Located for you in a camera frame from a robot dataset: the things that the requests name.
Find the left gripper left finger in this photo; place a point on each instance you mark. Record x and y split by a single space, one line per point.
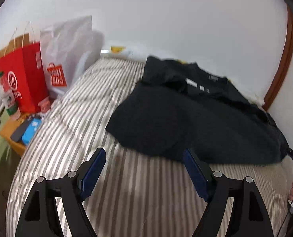
89 172

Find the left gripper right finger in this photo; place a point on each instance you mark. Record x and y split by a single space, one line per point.
200 174

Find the black sweatshirt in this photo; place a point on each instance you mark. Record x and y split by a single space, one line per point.
178 106

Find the striped mattress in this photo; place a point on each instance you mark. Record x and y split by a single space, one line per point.
135 195

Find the blue box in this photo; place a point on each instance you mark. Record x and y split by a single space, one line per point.
30 130

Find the black phone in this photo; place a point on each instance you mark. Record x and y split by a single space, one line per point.
20 130

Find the wooden nightstand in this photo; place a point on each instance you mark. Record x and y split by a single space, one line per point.
9 128

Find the small pink container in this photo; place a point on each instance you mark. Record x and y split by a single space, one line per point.
45 105

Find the green bed sheet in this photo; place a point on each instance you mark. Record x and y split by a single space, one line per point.
8 163

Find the plastic water bottle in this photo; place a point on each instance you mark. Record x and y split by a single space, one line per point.
8 98

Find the red paper shopping bag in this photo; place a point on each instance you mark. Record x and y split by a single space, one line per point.
23 68

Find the white Miniso plastic bag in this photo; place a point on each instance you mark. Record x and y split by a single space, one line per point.
68 49

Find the brown wooden door frame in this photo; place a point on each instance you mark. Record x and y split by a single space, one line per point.
284 64

